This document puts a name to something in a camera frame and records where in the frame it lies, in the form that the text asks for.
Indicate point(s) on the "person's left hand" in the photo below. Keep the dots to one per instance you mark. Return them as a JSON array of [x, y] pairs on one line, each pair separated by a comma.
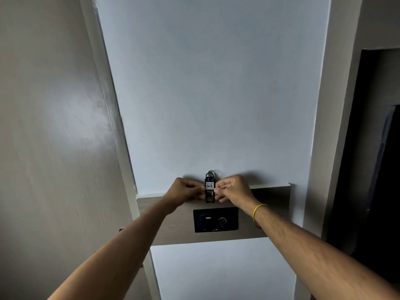
[[182, 192]]

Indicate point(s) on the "person's right hand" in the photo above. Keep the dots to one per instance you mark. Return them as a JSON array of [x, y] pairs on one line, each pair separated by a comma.
[[234, 190]]

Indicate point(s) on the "person's left fingers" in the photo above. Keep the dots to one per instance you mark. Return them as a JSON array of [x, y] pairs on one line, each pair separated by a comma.
[[198, 190]]

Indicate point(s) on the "person's right thumb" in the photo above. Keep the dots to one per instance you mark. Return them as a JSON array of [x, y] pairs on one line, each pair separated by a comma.
[[223, 183]]

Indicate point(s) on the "black key tag holder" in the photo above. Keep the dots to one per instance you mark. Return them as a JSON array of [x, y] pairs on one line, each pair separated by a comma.
[[209, 187]]

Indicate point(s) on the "person's left forearm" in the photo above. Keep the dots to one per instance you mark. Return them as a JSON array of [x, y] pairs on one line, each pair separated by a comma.
[[122, 249]]

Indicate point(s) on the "person's right forearm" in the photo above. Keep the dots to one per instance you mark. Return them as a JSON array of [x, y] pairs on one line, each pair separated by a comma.
[[315, 256]]

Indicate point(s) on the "yellow wristband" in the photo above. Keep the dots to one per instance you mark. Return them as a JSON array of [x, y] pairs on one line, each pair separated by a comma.
[[257, 211]]

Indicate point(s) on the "grey door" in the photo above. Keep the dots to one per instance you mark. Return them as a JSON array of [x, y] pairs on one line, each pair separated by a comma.
[[56, 146]]

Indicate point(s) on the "dark wardrobe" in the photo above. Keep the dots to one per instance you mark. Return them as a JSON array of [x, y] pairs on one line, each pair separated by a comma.
[[372, 171]]

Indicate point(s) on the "wooden wall board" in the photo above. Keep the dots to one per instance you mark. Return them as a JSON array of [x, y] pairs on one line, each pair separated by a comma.
[[218, 215]]

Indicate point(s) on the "black wall switch panel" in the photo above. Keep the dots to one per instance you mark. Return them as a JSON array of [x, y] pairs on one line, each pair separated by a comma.
[[215, 219]]

